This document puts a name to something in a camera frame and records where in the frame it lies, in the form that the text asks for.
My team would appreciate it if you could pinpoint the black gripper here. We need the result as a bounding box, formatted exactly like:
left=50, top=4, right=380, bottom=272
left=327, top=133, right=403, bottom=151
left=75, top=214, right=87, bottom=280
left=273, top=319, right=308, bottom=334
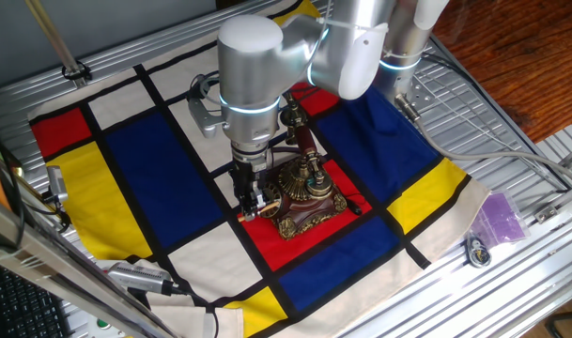
left=228, top=153, right=271, bottom=223

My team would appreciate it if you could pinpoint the short wooden stick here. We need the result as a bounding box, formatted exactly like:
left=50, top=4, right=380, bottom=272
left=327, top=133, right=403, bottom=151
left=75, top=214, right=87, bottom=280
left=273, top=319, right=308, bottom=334
left=237, top=201, right=280, bottom=223

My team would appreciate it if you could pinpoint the antique rotary phone base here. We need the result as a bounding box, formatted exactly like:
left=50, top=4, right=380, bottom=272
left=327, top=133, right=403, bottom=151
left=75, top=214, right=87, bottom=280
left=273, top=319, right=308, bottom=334
left=259, top=157, right=348, bottom=241

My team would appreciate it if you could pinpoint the brass and red phone handset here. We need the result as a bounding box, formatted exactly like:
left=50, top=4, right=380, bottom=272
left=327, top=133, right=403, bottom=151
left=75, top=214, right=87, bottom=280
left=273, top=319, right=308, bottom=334
left=279, top=91, right=334, bottom=198

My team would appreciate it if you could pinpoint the colour block tablecloth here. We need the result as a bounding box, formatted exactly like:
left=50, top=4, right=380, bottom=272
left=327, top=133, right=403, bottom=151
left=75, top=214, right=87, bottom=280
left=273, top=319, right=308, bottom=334
left=26, top=0, right=492, bottom=338

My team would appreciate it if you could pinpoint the ribbed silver device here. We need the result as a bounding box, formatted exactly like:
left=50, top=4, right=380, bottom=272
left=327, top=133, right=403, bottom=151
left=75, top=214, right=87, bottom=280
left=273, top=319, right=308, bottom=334
left=105, top=261, right=179, bottom=297

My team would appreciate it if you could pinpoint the grey box with green button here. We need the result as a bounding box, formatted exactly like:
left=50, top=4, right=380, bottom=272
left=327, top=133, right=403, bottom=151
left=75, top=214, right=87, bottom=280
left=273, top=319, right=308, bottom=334
left=85, top=315, right=127, bottom=338

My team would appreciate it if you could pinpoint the small padlock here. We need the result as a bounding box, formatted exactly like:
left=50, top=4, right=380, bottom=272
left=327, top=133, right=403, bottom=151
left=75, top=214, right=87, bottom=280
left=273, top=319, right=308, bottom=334
left=465, top=231, right=493, bottom=269

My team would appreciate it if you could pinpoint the purple plastic bag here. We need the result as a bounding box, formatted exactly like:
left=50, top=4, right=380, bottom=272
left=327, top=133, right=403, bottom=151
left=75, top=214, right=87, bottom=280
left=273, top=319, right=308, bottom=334
left=468, top=189, right=532, bottom=248

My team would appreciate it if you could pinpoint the black keyboard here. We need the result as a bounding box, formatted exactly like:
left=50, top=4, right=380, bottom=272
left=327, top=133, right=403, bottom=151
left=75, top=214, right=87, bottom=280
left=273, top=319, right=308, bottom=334
left=0, top=262, right=75, bottom=338

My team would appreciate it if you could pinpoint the metal pole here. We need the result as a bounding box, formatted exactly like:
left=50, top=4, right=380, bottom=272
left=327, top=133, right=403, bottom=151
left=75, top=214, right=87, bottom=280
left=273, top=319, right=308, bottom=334
left=23, top=0, right=87, bottom=88

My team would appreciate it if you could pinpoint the dark coiled phone cord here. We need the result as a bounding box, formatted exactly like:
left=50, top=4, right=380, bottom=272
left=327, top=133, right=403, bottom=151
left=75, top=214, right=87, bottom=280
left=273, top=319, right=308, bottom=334
left=269, top=145, right=301, bottom=163

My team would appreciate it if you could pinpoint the wrist camera with silver bracket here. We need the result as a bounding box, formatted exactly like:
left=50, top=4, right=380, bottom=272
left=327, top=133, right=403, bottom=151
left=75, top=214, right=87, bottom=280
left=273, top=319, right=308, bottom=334
left=186, top=72, right=228, bottom=139

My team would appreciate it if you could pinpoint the small silver camera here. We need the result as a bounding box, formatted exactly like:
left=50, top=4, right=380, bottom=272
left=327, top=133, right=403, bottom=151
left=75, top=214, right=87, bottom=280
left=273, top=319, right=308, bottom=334
left=44, top=163, right=70, bottom=205

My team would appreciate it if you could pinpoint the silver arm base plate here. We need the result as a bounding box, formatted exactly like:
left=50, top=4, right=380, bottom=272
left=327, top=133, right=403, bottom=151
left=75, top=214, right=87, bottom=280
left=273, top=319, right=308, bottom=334
left=397, top=77, right=438, bottom=115

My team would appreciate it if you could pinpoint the aluminium frame bar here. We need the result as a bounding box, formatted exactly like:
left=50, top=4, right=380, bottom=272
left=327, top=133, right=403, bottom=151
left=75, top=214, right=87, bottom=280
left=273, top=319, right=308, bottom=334
left=0, top=190, right=178, bottom=338

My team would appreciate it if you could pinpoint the grey robot power cable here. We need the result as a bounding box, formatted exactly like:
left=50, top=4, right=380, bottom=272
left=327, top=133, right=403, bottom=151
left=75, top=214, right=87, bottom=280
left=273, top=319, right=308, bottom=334
left=394, top=92, right=572, bottom=185

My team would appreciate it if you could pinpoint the aluminium profile bracket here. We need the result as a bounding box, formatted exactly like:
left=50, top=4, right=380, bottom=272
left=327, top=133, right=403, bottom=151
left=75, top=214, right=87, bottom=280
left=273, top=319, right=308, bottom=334
left=533, top=140, right=572, bottom=224

